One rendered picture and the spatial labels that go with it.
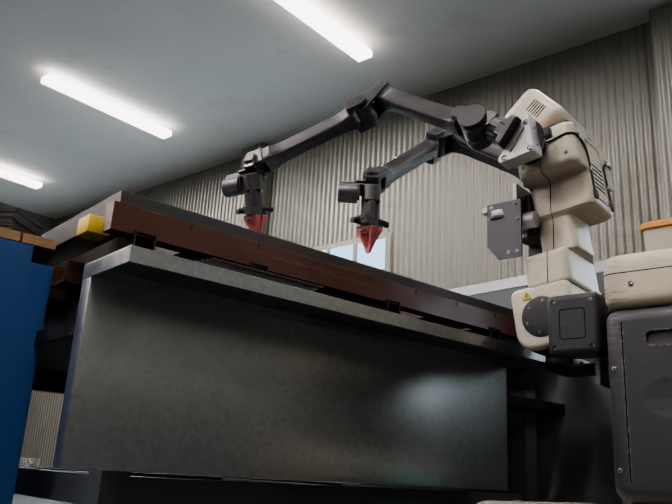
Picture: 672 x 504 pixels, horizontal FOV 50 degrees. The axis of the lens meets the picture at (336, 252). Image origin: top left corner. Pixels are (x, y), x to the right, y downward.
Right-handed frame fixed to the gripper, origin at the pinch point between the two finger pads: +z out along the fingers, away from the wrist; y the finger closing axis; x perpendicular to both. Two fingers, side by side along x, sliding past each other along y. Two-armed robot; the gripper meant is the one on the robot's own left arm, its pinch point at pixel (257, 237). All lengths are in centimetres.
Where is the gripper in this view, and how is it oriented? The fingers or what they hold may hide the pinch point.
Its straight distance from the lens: 224.2
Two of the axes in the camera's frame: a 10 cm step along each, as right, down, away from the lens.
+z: 1.0, 9.9, -1.2
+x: 6.4, -1.6, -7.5
